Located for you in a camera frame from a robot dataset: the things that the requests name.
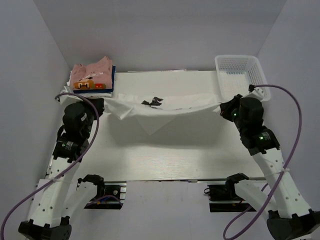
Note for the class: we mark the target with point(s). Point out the white printed t shirt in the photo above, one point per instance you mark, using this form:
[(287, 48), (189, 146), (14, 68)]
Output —
[(154, 113)]

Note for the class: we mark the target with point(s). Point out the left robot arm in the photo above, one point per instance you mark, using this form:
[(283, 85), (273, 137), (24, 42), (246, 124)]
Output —
[(55, 211)]

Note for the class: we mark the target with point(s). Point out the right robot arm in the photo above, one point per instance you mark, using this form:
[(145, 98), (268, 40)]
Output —
[(288, 216)]

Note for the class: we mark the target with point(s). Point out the pink folded t shirt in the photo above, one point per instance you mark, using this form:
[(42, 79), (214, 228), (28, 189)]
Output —
[(94, 76)]

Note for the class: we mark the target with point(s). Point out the white plastic basket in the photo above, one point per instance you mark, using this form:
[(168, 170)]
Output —
[(236, 72)]

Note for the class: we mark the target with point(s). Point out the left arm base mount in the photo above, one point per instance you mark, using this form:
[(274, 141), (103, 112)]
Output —
[(109, 196)]

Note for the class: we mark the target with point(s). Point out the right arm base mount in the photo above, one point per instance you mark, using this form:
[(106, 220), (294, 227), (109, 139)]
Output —
[(223, 199)]

